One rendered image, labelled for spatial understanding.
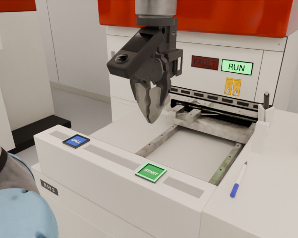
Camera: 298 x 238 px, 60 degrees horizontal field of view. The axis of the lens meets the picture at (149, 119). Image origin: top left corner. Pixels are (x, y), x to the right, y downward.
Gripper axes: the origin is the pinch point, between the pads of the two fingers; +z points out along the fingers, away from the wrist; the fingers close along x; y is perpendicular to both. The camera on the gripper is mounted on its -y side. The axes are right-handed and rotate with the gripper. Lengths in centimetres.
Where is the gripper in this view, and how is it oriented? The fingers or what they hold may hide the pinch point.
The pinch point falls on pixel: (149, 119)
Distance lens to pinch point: 54.3
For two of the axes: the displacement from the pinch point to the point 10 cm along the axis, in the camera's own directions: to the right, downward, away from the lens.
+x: -8.3, -2.4, 5.1
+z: 0.0, 9.1, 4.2
